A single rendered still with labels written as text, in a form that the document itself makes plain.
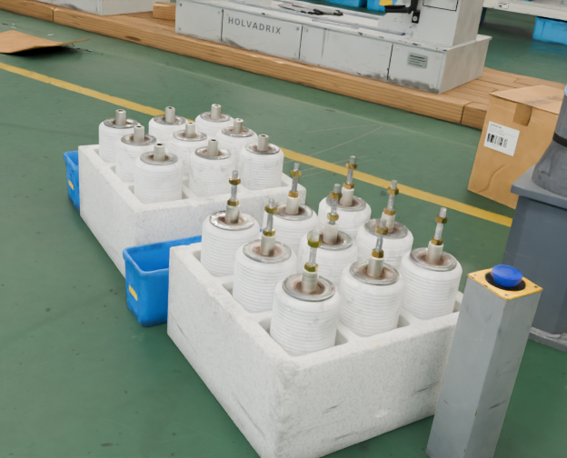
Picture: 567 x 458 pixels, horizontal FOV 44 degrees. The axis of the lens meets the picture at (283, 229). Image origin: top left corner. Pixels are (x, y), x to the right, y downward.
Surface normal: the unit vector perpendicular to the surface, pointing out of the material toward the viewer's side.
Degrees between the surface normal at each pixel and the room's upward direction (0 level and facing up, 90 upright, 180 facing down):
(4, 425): 0
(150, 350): 0
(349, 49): 90
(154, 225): 90
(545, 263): 90
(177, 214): 90
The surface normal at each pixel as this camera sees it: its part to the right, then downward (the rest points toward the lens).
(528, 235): -0.54, 0.31
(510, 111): -0.77, 0.20
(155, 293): 0.52, 0.44
